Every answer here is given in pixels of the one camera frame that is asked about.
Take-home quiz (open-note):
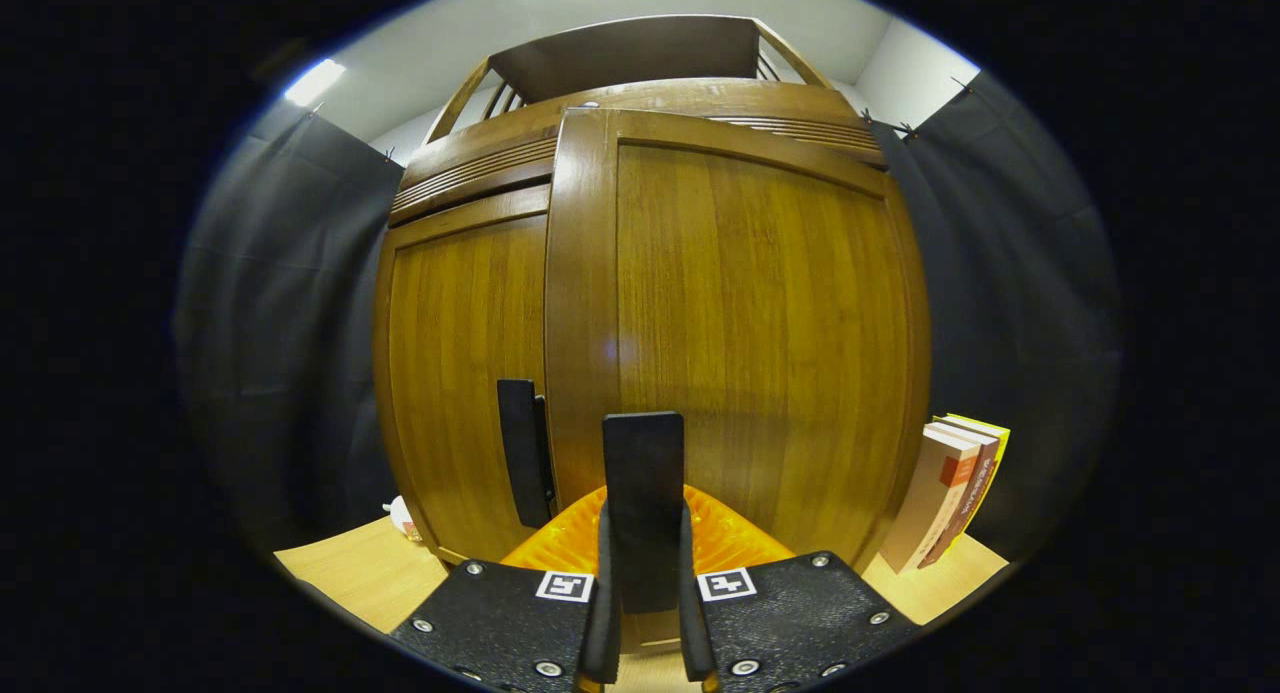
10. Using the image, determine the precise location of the wooden shoe cabinet door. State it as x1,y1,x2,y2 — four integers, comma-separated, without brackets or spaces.
375,185,553,564
545,106,933,654

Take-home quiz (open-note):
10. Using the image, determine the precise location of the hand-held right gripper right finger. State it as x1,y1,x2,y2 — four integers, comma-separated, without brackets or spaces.
678,485,921,693

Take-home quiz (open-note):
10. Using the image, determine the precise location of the black door handle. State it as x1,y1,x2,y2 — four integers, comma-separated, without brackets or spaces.
497,379,558,529
603,413,686,614

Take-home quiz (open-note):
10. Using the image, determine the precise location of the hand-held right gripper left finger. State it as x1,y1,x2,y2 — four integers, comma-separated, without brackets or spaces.
390,488,621,693

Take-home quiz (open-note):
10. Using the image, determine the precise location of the white and brown book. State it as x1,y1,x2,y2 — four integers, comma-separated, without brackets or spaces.
880,423,981,574

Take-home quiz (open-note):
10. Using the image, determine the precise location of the ceiling light panel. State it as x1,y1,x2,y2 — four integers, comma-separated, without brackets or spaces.
283,58,348,109

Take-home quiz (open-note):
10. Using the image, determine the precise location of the wooden double-door shoe cabinet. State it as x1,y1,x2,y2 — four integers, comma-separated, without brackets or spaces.
372,15,933,654

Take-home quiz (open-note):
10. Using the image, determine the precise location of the black backdrop cloth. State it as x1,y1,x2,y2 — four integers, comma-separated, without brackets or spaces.
175,71,1123,574

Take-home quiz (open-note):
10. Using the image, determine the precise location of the maroon book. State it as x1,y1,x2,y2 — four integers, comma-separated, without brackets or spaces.
918,420,1001,570

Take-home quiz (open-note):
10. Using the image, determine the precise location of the white packet with red label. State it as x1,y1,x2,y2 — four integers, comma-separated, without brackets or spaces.
385,495,426,544

